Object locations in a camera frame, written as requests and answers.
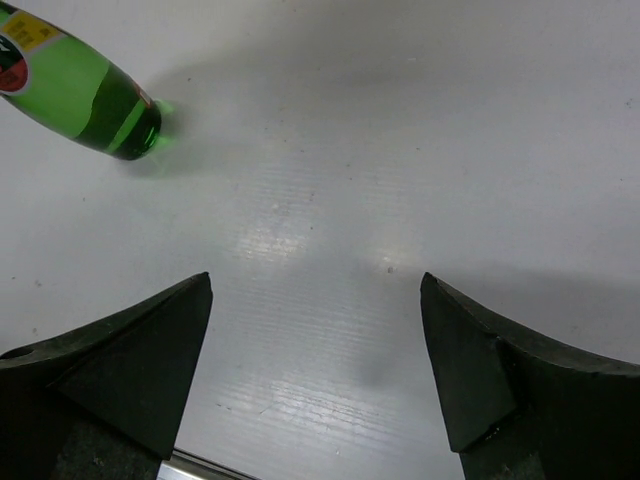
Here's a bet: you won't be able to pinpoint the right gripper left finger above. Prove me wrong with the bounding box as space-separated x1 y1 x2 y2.
1 272 213 479

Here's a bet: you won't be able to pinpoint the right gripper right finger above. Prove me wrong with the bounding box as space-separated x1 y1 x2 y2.
420 274 639 479

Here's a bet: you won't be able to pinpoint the aluminium frame rails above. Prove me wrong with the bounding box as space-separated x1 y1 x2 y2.
156 449 258 480

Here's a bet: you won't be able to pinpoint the green bottle red label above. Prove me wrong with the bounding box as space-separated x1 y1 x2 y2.
1 2 162 161

